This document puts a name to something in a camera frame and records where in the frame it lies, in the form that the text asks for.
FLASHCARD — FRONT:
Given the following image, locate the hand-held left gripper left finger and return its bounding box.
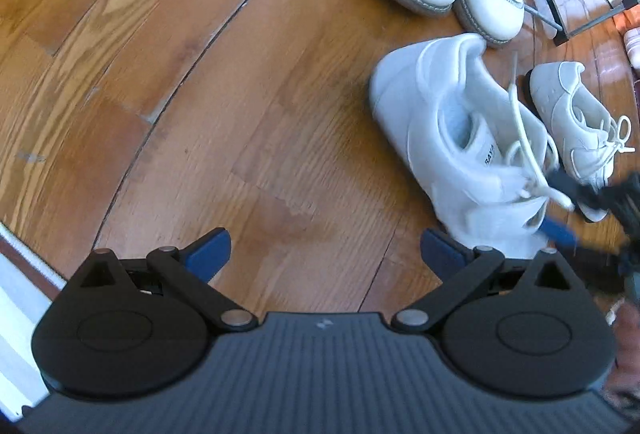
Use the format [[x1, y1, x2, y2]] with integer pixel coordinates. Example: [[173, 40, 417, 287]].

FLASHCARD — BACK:
[[76, 228, 259, 334]]

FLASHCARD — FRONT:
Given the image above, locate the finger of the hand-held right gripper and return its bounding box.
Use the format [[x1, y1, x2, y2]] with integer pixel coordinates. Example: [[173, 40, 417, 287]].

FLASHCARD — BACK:
[[547, 168, 609, 216], [542, 215, 584, 250]]

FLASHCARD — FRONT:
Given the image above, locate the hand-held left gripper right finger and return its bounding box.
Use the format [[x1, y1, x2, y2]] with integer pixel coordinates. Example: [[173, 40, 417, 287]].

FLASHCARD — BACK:
[[391, 228, 577, 334]]

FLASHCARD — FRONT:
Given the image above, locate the white strapped lace-up sneaker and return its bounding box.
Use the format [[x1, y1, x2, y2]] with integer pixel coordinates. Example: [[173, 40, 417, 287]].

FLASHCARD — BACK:
[[369, 33, 576, 261]]

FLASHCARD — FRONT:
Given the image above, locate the small white leather sneaker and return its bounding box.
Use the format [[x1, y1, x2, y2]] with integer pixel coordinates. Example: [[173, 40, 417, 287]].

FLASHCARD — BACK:
[[524, 61, 635, 223]]

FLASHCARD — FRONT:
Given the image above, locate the pink case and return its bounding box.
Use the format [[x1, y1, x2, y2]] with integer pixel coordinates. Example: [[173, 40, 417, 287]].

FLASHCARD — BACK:
[[622, 26, 640, 69]]

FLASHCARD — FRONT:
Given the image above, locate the striped rug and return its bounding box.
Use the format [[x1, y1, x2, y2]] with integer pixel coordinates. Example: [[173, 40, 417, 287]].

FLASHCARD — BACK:
[[0, 220, 68, 420]]

